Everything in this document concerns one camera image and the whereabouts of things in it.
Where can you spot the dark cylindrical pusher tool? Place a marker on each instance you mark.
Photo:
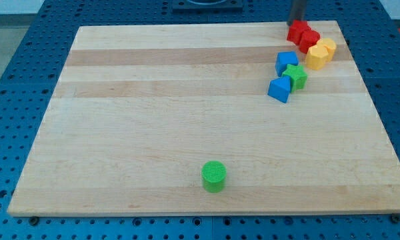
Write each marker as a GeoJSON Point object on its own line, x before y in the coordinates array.
{"type": "Point", "coordinates": [297, 11]}

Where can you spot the red star block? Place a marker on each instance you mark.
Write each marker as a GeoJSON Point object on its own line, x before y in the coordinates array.
{"type": "Point", "coordinates": [296, 29]}

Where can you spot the red hexagon block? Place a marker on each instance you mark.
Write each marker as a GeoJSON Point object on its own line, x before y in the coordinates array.
{"type": "Point", "coordinates": [308, 39]}

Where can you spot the yellow hexagon block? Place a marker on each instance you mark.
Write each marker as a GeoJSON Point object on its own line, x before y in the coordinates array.
{"type": "Point", "coordinates": [316, 57]}

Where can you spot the yellow cylinder block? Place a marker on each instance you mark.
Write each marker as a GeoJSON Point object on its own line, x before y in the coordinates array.
{"type": "Point", "coordinates": [330, 46]}

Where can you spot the blue cube block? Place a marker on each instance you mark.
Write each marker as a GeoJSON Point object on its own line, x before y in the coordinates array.
{"type": "Point", "coordinates": [284, 59]}

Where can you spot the green star block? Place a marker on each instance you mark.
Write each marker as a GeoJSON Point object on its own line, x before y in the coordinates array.
{"type": "Point", "coordinates": [298, 76]}

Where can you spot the blue triangle block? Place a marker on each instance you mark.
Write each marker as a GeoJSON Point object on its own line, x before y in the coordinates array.
{"type": "Point", "coordinates": [280, 89]}

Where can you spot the green cylinder block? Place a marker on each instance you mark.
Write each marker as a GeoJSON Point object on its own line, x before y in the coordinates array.
{"type": "Point", "coordinates": [213, 176]}

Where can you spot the wooden board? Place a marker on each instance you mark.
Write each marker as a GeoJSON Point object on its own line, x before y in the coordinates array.
{"type": "Point", "coordinates": [139, 109]}

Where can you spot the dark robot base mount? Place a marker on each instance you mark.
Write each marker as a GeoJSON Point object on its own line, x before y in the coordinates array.
{"type": "Point", "coordinates": [206, 5]}

